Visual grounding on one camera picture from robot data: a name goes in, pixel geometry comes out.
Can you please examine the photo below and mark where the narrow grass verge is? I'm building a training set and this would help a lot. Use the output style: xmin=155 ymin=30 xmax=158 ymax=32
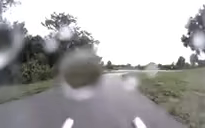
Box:
xmin=0 ymin=78 xmax=58 ymax=108

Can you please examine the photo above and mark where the wood of dark trees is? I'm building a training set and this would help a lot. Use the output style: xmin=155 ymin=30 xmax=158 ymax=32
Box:
xmin=0 ymin=0 xmax=104 ymax=88

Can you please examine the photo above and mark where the grey asphalt path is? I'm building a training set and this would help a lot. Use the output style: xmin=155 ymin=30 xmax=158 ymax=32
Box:
xmin=0 ymin=70 xmax=188 ymax=128

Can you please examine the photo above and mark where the tree with dark foliage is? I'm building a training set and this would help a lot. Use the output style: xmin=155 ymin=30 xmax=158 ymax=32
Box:
xmin=180 ymin=1 xmax=205 ymax=56

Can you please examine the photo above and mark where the distant row of trees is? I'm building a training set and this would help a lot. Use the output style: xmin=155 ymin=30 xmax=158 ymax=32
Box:
xmin=101 ymin=55 xmax=205 ymax=71

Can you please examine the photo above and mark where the grass verge with bare patches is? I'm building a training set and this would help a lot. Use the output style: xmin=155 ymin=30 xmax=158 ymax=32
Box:
xmin=135 ymin=65 xmax=205 ymax=128

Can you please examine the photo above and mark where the robot's own part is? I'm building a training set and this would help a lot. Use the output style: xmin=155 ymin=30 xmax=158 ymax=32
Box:
xmin=132 ymin=116 xmax=148 ymax=128
xmin=61 ymin=117 xmax=75 ymax=128

